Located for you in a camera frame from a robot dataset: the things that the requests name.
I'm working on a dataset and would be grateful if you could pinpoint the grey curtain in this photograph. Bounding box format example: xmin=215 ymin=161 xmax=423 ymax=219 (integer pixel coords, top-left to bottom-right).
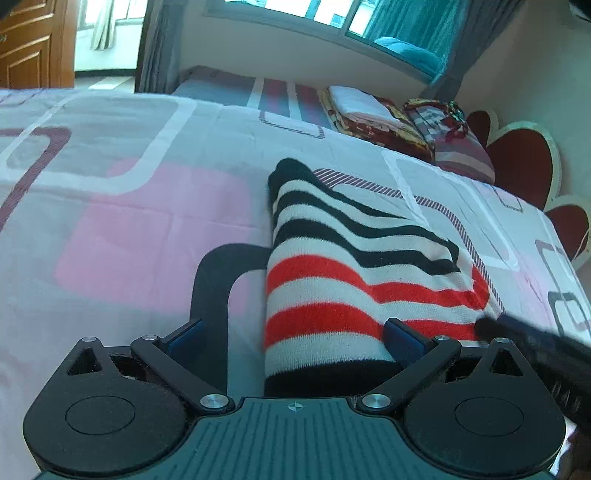
xmin=134 ymin=0 xmax=186 ymax=94
xmin=431 ymin=0 xmax=528 ymax=95

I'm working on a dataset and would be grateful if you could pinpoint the teal curtain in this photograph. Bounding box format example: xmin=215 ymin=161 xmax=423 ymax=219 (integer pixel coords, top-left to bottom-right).
xmin=364 ymin=0 xmax=468 ymax=80

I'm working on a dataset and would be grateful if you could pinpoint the striped mattress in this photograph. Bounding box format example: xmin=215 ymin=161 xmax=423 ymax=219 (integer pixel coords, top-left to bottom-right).
xmin=172 ymin=66 xmax=334 ymax=136

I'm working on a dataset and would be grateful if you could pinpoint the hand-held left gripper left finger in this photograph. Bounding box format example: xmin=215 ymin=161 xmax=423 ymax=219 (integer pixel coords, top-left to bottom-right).
xmin=67 ymin=318 xmax=235 ymax=414

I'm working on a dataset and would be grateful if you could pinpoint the patterned pillow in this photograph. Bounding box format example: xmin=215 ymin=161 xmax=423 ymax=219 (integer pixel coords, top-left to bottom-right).
xmin=403 ymin=98 xmax=498 ymax=185

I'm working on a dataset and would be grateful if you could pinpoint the pink white patterned bed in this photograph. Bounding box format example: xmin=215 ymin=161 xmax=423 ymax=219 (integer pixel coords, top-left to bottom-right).
xmin=0 ymin=88 xmax=591 ymax=480

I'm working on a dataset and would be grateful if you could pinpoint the wooden door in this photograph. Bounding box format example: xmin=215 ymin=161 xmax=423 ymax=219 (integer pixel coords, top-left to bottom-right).
xmin=0 ymin=0 xmax=77 ymax=91

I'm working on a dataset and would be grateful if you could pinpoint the window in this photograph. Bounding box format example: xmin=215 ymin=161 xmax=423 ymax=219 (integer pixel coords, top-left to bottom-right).
xmin=203 ymin=0 xmax=462 ymax=85

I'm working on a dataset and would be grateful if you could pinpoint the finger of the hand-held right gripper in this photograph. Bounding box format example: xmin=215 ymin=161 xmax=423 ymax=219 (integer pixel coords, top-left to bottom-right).
xmin=475 ymin=313 xmax=591 ymax=422

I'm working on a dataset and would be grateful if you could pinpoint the red heart headboard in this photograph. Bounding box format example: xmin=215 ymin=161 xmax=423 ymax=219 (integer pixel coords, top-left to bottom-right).
xmin=465 ymin=108 xmax=591 ymax=274

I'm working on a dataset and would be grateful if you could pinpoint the striped black red white sweater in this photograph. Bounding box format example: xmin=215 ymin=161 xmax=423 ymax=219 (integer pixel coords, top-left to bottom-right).
xmin=262 ymin=158 xmax=498 ymax=398

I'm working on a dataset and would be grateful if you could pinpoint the balcony glass door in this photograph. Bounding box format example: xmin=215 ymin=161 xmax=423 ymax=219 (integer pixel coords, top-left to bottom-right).
xmin=74 ymin=0 xmax=149 ymax=80

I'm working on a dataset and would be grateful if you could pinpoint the folded red yellow blanket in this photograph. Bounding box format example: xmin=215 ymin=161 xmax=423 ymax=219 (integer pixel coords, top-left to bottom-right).
xmin=318 ymin=85 xmax=435 ymax=163

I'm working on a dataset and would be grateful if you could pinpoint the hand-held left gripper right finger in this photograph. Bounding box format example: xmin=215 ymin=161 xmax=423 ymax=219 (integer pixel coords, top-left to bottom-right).
xmin=357 ymin=318 xmax=533 ymax=414

